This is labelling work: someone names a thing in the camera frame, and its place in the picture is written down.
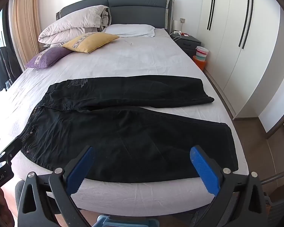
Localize white pillow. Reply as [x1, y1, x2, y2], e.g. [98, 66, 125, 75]
[104, 24, 156, 38]

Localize yellow patterned cushion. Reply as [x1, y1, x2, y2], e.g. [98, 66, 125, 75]
[62, 32, 120, 54]

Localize beige curtain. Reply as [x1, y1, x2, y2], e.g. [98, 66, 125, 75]
[13, 0, 42, 63]

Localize bed with white sheet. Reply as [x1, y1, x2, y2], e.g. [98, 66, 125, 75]
[0, 24, 249, 216]

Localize striped plastic container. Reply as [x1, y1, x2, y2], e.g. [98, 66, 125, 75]
[195, 46, 209, 62]

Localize grey upholstered headboard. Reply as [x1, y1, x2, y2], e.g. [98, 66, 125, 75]
[55, 0, 176, 30]

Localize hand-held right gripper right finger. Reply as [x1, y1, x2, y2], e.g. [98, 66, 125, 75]
[190, 145, 268, 227]

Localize black jacket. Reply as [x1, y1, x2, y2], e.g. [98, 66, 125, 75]
[0, 47, 23, 92]

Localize purple patterned cushion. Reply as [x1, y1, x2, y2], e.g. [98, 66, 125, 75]
[25, 47, 73, 69]

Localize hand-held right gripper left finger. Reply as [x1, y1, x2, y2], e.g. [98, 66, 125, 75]
[16, 145, 96, 227]

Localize black pants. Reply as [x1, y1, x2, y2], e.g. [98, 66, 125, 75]
[17, 75, 239, 184]

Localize dark grey nightstand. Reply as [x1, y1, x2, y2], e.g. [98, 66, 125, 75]
[170, 32, 202, 53]

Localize folded beige duvet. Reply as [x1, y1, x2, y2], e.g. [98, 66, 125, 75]
[38, 5, 112, 45]

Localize white wardrobe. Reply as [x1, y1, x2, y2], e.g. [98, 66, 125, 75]
[201, 0, 284, 134]

